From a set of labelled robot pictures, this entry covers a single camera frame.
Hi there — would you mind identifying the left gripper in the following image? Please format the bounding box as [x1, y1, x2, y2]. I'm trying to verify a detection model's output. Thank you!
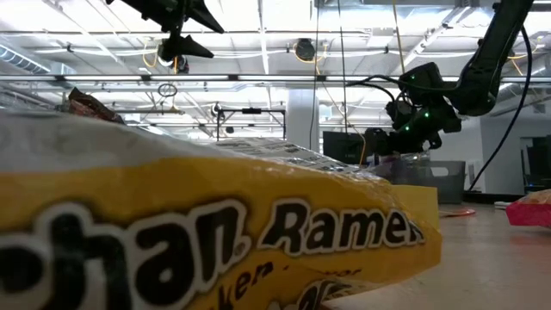
[105, 0, 226, 62]

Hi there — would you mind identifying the grey plastic bin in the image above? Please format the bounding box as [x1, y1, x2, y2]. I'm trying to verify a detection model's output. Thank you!
[387, 159, 467, 205]

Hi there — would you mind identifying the black hanging cable ring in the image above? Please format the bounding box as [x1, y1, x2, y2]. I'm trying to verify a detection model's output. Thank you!
[157, 82, 179, 98]

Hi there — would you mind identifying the yellow cable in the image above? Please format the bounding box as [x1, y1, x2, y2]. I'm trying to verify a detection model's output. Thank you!
[390, 0, 408, 75]

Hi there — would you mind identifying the black camera rig frame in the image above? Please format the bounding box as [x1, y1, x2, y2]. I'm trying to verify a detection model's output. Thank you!
[216, 107, 288, 142]

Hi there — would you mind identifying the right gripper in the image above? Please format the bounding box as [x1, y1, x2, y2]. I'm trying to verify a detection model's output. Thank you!
[365, 115, 445, 157]

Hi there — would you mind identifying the yellow ramen packet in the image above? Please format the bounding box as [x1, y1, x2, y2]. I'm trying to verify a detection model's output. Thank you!
[0, 109, 443, 310]

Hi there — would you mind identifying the long ceiling light rail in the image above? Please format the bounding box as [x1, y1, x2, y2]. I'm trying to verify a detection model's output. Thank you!
[0, 73, 551, 84]

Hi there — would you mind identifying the red ramen packet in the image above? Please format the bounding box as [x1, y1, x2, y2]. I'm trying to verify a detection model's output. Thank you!
[505, 188, 551, 228]

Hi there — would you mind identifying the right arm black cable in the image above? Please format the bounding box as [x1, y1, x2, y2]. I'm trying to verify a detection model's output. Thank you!
[467, 25, 534, 193]

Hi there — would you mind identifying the orange taco mix pouch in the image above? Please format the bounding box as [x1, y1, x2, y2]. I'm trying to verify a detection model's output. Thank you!
[67, 87, 127, 126]

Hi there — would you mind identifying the white pillar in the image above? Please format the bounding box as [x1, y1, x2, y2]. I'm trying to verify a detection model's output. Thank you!
[286, 88, 320, 152]

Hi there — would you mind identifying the black desktop monitor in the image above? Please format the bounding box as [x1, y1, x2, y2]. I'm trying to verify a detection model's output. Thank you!
[520, 136, 551, 193]

